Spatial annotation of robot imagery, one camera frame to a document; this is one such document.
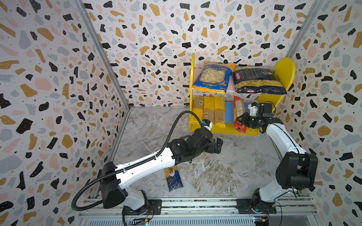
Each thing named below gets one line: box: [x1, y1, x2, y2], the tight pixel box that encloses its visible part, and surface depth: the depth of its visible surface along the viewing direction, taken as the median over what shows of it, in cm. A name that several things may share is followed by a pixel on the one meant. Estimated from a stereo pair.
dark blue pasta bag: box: [164, 165, 184, 193], surface depth 83 cm
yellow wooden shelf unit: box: [189, 53, 296, 136], surface depth 78 cm
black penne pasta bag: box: [232, 66, 288, 95], surface depth 74 cm
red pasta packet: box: [233, 96, 247, 134], surface depth 91 cm
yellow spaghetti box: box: [213, 95, 227, 129], surface depth 99 cm
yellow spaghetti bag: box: [189, 95, 205, 132], surface depth 102 cm
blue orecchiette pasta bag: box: [192, 61, 237, 95], surface depth 77 cm
